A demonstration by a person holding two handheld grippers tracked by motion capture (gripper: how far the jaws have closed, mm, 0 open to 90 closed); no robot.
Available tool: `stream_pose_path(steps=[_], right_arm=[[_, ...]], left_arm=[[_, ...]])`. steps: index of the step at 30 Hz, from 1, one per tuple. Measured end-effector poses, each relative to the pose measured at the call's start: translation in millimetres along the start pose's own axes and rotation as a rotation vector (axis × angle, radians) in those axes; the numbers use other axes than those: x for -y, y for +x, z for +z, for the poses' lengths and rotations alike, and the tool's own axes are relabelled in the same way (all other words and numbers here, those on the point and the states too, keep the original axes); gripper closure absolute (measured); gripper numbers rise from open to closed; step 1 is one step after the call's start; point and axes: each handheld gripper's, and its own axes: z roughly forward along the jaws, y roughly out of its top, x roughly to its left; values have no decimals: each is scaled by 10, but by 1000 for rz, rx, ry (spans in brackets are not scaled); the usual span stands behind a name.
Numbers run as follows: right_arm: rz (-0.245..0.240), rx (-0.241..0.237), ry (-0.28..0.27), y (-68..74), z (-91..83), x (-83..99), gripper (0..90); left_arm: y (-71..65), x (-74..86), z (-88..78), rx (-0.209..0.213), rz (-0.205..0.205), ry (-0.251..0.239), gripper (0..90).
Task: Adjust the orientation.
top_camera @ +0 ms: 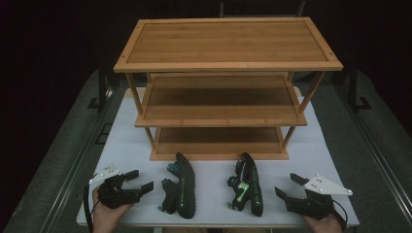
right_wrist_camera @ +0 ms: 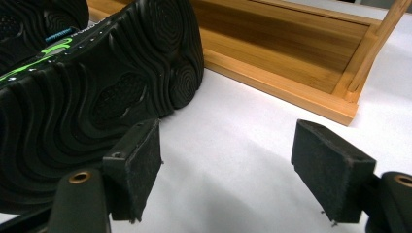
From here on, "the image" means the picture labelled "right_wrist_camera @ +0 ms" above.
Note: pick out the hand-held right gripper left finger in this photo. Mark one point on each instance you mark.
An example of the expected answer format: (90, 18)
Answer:
(136, 168)

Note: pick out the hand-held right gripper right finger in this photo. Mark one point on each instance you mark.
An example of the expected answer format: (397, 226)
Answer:
(327, 171)

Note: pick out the wooden shoe rack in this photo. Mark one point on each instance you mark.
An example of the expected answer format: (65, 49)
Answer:
(285, 64)

